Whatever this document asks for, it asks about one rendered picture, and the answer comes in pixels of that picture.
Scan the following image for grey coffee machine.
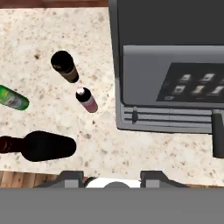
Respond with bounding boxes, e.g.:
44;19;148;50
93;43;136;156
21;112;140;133
108;0;224;159

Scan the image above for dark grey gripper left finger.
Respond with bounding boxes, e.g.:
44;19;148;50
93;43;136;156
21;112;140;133
37;170;86;189

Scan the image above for white round object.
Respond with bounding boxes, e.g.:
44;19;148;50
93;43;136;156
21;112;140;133
84;176;142;189

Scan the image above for small pink-labelled bottle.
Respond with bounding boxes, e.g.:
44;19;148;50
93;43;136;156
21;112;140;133
75;86;99;114

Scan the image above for green can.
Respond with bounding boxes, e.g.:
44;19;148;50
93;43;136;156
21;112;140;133
0;84;31;112

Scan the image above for dark brown can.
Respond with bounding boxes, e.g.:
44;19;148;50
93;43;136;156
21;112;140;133
50;50;80;84

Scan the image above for dark wine bottle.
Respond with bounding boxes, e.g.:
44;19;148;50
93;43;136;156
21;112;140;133
0;130;78;163

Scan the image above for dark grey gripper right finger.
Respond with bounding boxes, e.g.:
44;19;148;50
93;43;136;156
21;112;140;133
139;170;187;189

